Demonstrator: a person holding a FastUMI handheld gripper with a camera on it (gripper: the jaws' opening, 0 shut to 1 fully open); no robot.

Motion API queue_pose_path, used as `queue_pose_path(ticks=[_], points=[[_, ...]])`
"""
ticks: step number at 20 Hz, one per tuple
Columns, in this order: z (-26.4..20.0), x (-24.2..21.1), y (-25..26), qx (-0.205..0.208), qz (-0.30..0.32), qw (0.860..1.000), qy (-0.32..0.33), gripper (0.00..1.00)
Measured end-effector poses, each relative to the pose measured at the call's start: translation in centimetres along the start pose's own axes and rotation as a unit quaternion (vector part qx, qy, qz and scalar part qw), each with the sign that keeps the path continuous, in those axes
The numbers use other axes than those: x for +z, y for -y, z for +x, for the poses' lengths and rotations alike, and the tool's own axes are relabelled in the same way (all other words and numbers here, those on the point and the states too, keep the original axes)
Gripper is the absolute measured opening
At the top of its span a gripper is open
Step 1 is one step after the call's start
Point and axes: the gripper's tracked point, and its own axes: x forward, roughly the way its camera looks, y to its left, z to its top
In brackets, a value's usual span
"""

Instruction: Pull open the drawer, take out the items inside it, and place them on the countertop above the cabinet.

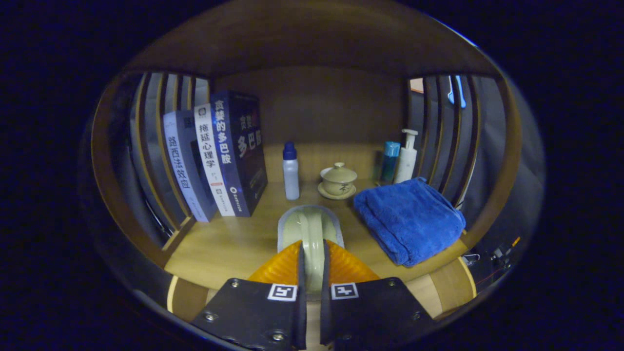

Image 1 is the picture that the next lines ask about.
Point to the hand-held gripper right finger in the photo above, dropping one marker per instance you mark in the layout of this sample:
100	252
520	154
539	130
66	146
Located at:
325	312

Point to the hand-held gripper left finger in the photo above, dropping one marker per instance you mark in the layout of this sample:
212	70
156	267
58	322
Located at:
301	312

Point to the pale green scrub brush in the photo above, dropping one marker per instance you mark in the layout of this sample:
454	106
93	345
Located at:
312	234

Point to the wooden drawer with black knob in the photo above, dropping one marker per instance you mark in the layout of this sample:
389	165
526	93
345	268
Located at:
446	287

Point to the wooden countertop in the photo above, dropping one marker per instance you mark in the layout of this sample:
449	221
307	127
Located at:
234	243

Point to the wooden cabinet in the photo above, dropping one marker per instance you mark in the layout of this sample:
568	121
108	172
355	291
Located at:
312	48

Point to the blue folded towel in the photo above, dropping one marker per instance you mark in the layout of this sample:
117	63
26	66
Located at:
409	219

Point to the beige lidded teacup with saucer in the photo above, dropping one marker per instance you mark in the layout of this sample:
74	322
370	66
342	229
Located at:
338	180

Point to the white bottle with blue cap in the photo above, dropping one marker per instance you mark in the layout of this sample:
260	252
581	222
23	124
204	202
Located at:
291	178

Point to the teal bottle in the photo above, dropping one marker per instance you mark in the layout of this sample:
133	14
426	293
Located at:
390	163

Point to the white pump bottle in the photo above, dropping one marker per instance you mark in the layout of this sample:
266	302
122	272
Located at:
405	163

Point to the dark blue book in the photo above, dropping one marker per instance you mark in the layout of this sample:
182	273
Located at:
243	146

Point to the white spine book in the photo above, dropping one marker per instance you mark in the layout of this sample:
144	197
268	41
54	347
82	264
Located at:
212	161

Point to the orange and black gripper tool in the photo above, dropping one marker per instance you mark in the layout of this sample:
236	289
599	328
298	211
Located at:
499	253

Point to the pale blue book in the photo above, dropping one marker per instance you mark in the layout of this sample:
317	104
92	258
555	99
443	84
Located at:
183	170

